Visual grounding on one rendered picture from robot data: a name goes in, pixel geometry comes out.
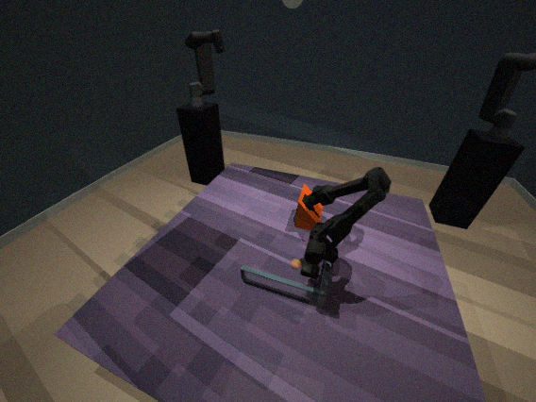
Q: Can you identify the see-through orange ball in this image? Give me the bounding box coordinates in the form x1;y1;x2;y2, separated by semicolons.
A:
291;260;302;270

